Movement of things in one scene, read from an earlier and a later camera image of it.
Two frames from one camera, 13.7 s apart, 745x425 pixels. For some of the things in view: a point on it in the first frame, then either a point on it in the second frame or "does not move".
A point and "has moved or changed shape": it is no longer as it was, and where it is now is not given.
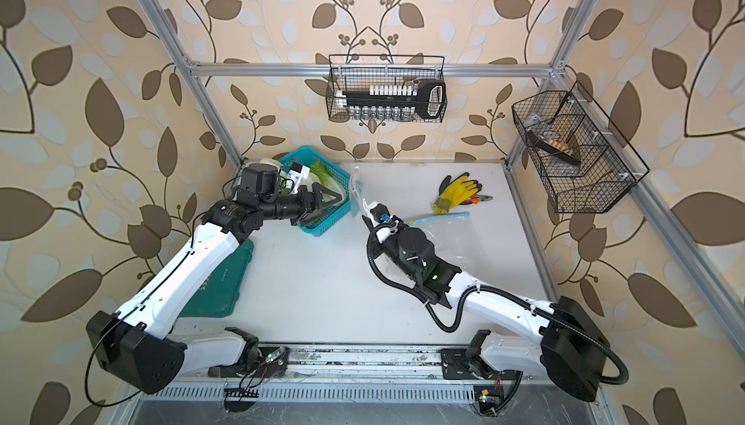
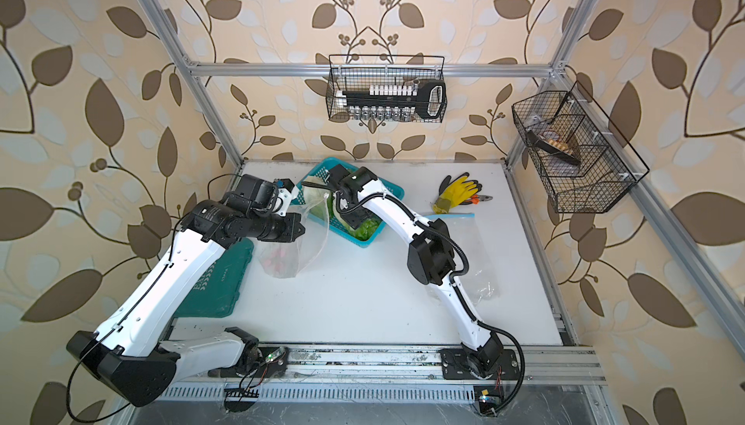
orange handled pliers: [476, 199] does not move
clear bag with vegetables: [356, 190] has moved or changed shape
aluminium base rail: [355, 375] does not move
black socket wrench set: [397, 102] does not move
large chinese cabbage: [320, 173] -> [367, 228]
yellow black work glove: [455, 193] does not move
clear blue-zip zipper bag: [457, 242] does not move
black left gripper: [305, 211] -> [289, 233]
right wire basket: [581, 171] does not move
